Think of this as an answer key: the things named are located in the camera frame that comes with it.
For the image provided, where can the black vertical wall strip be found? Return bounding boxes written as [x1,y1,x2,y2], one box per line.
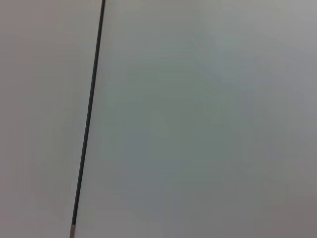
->
[70,0,106,238]

